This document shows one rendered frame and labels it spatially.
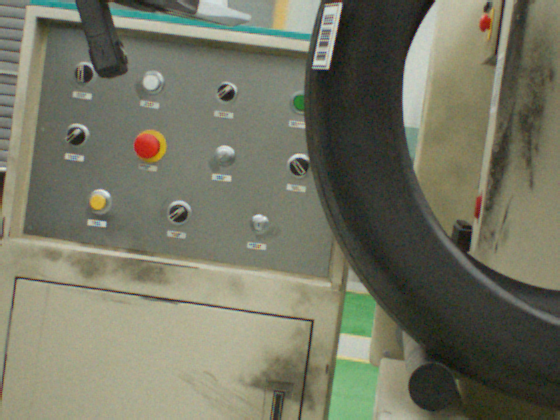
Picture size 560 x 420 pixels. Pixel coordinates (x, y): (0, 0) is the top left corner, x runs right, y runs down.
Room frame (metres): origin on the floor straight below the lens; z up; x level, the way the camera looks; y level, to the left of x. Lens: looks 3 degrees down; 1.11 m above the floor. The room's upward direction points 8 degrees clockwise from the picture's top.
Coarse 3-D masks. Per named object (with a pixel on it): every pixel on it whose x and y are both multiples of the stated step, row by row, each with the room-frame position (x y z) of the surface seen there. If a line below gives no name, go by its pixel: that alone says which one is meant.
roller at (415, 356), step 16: (416, 352) 1.21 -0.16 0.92; (416, 368) 1.13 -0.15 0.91; (432, 368) 1.12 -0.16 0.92; (448, 368) 1.13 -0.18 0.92; (416, 384) 1.12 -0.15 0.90; (432, 384) 1.11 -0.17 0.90; (448, 384) 1.11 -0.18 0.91; (416, 400) 1.12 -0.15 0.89; (432, 400) 1.11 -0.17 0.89; (448, 400) 1.11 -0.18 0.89
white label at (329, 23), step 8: (328, 8) 1.11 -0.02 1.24; (336, 8) 1.09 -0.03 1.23; (328, 16) 1.11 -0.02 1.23; (336, 16) 1.09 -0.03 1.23; (328, 24) 1.10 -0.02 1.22; (336, 24) 1.09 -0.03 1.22; (320, 32) 1.12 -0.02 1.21; (328, 32) 1.10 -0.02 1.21; (320, 40) 1.11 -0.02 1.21; (328, 40) 1.09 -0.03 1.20; (320, 48) 1.11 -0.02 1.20; (328, 48) 1.09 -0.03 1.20; (320, 56) 1.11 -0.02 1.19; (328, 56) 1.09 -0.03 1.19; (320, 64) 1.10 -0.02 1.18; (328, 64) 1.09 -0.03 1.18
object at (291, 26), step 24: (48, 0) 1.91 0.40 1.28; (72, 0) 1.91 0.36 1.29; (240, 0) 1.89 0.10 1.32; (264, 0) 1.89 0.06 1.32; (288, 0) 1.89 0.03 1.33; (312, 0) 1.88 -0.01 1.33; (192, 24) 1.89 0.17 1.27; (216, 24) 1.89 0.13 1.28; (240, 24) 1.89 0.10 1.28; (264, 24) 1.89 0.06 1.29; (288, 24) 1.89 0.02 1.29; (312, 24) 1.88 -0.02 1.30
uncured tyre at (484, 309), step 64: (384, 0) 1.08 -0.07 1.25; (384, 64) 1.08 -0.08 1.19; (320, 128) 1.12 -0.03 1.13; (384, 128) 1.08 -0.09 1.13; (320, 192) 1.14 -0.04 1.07; (384, 192) 1.08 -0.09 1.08; (384, 256) 1.09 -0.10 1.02; (448, 256) 1.07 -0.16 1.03; (448, 320) 1.08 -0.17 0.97; (512, 320) 1.07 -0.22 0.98; (512, 384) 1.10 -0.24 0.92
